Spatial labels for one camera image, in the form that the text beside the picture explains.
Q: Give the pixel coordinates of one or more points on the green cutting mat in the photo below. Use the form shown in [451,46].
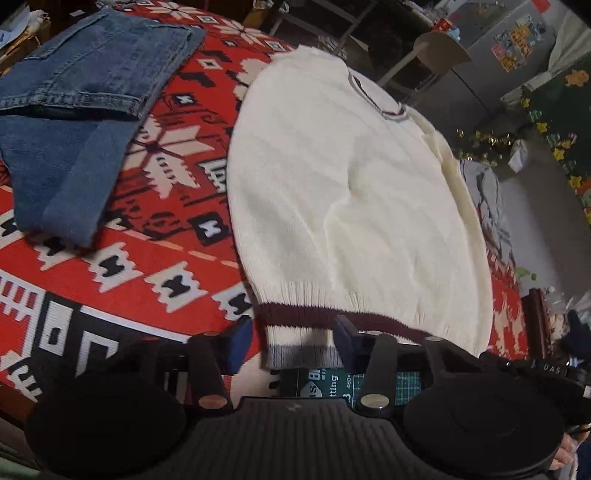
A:
[323,385]

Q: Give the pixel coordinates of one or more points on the beige chair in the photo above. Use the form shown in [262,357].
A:
[438,48]

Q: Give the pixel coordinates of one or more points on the blue jeans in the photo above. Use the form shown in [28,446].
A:
[78,106]

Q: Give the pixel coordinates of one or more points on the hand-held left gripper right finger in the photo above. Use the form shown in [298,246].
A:
[345,339]

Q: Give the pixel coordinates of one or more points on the grey refrigerator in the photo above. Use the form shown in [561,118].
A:
[480,69]

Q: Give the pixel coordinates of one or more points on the colourful fridge stickers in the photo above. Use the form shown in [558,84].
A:
[519,41]

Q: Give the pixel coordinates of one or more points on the white paper sheet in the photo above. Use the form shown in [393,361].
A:
[518,154]

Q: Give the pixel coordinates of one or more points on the green festive wall banner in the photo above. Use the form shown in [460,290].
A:
[563,120]

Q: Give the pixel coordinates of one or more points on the grey garment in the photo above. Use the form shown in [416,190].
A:
[489,203]

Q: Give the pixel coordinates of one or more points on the red patterned blanket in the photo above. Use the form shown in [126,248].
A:
[175,258]

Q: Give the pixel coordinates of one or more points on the small tinsel tree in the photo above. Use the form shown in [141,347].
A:
[485,145]

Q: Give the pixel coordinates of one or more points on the wooden nightstand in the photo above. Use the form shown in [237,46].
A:
[538,323]

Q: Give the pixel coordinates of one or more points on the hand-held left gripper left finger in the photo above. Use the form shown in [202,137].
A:
[238,345]

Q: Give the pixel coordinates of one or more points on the person's right hand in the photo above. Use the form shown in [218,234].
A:
[564,457]

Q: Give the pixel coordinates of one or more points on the white knit sweater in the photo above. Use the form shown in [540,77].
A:
[351,194]

